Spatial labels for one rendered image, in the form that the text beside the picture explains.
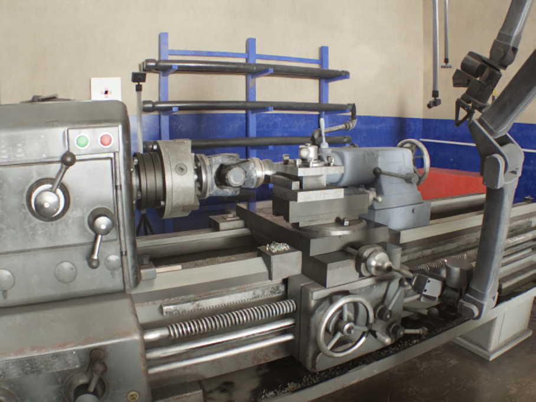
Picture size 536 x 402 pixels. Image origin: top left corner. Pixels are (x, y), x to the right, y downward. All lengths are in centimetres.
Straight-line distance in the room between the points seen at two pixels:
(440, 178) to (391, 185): 260
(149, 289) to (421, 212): 116
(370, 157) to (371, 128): 413
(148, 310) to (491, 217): 92
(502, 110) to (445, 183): 340
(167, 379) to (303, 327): 45
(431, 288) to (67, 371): 92
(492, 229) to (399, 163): 85
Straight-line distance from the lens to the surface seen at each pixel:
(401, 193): 170
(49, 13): 443
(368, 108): 570
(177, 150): 124
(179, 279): 117
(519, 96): 85
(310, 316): 121
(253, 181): 137
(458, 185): 421
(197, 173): 132
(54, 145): 101
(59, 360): 103
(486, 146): 89
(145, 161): 125
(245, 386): 143
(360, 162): 159
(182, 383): 135
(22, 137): 102
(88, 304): 108
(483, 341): 251
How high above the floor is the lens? 128
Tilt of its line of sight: 12 degrees down
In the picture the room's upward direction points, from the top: straight up
